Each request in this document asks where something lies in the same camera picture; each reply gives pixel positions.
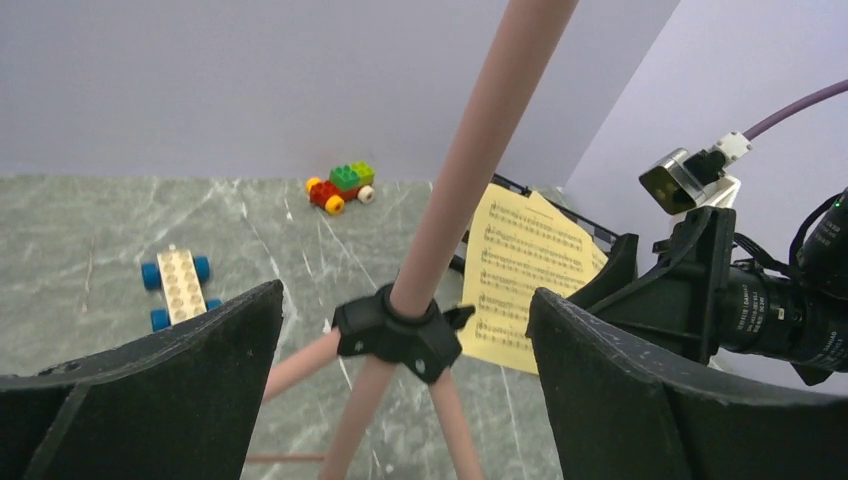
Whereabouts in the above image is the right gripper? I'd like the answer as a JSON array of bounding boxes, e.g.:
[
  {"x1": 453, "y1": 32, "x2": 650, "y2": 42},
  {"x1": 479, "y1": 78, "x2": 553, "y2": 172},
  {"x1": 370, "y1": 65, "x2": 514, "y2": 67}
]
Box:
[{"x1": 568, "y1": 207, "x2": 847, "y2": 386}]

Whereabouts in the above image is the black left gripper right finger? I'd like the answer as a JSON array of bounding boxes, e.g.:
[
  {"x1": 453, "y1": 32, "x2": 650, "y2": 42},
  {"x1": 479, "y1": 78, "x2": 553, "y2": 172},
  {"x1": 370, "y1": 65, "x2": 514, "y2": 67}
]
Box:
[{"x1": 529, "y1": 289, "x2": 847, "y2": 479}]

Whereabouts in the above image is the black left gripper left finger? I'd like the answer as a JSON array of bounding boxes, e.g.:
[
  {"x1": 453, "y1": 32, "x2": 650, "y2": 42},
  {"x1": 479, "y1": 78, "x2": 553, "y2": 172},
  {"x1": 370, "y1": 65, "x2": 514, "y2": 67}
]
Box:
[{"x1": 1, "y1": 280, "x2": 284, "y2": 479}]

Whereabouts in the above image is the yellow sheet music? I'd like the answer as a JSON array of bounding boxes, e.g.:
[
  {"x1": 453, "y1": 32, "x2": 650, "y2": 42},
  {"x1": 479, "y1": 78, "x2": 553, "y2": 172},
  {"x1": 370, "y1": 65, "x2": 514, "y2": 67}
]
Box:
[
  {"x1": 459, "y1": 185, "x2": 593, "y2": 374},
  {"x1": 529, "y1": 191, "x2": 607, "y2": 278}
]

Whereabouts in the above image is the pink music stand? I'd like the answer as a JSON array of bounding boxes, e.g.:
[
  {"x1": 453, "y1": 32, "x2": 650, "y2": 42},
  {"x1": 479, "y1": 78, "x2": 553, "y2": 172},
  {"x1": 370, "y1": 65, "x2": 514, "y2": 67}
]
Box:
[{"x1": 263, "y1": 1, "x2": 578, "y2": 479}]

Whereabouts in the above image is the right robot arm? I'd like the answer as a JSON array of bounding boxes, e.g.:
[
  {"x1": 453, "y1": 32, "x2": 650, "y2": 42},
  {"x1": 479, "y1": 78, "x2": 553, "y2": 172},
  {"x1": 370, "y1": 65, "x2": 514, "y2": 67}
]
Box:
[{"x1": 571, "y1": 193, "x2": 847, "y2": 385}]

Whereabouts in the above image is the black white chessboard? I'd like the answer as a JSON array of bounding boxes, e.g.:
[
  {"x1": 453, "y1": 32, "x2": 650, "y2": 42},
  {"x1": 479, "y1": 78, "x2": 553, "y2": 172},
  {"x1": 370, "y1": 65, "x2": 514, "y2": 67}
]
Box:
[{"x1": 449, "y1": 173, "x2": 619, "y2": 275}]

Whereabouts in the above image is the beige blue toy car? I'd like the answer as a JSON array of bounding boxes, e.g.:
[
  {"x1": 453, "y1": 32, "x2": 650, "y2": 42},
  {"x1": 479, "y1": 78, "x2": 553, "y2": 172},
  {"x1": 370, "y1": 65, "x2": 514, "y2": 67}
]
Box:
[{"x1": 140, "y1": 244, "x2": 222, "y2": 332}]

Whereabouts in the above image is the red green toy train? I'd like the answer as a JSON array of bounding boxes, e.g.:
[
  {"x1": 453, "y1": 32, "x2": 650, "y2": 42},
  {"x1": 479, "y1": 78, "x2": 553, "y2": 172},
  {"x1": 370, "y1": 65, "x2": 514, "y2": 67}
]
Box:
[{"x1": 305, "y1": 161, "x2": 376, "y2": 215}]

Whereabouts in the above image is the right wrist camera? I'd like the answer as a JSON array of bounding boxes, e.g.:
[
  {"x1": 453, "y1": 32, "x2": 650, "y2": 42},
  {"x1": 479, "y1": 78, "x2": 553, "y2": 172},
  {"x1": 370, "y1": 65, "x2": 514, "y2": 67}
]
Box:
[{"x1": 639, "y1": 131, "x2": 752, "y2": 229}]

